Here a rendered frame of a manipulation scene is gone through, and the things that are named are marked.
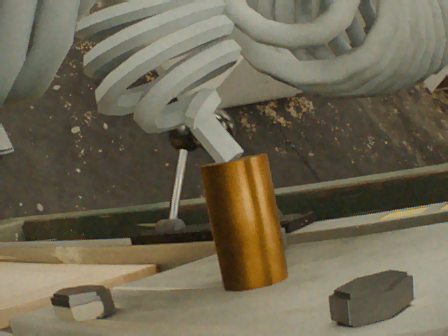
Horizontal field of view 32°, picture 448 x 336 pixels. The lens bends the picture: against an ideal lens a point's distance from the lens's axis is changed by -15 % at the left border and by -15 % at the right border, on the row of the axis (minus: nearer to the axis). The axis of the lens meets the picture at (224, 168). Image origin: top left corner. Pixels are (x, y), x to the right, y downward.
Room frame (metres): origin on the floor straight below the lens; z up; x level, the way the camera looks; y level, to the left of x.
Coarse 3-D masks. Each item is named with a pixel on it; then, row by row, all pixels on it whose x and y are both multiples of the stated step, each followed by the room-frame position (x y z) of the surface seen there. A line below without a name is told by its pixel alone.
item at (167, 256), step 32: (320, 224) 0.67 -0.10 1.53; (352, 224) 0.63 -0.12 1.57; (384, 224) 0.62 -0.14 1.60; (416, 224) 0.61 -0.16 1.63; (0, 256) 0.73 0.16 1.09; (32, 256) 0.71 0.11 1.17; (64, 256) 0.70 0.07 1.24; (96, 256) 0.69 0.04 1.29; (128, 256) 0.68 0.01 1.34; (160, 256) 0.67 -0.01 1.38; (192, 256) 0.66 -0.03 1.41
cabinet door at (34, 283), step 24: (0, 264) 0.70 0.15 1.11; (24, 264) 0.70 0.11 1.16; (48, 264) 0.70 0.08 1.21; (72, 264) 0.69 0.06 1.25; (96, 264) 0.68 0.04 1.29; (120, 264) 0.68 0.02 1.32; (144, 264) 0.67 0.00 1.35; (0, 288) 0.55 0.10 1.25; (24, 288) 0.56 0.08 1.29; (48, 288) 0.55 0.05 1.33; (0, 312) 0.44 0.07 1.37; (24, 312) 0.47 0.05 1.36
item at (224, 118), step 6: (216, 108) 0.66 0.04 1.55; (216, 114) 0.65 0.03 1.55; (222, 114) 0.65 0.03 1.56; (228, 114) 0.66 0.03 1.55; (222, 120) 0.65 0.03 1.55; (228, 120) 0.65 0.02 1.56; (228, 126) 0.65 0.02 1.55; (234, 126) 0.66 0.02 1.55; (228, 132) 0.65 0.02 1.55; (234, 132) 0.66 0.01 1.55; (198, 144) 0.64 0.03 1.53; (204, 150) 0.64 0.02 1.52; (282, 216) 0.68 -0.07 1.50
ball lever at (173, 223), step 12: (168, 132) 0.76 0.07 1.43; (180, 132) 0.76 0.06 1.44; (180, 144) 0.76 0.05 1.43; (192, 144) 0.76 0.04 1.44; (180, 156) 0.75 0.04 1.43; (180, 168) 0.74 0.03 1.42; (180, 180) 0.73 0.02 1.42; (180, 192) 0.73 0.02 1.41; (168, 216) 0.71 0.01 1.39; (156, 228) 0.69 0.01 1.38; (168, 228) 0.69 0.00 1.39; (180, 228) 0.70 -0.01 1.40
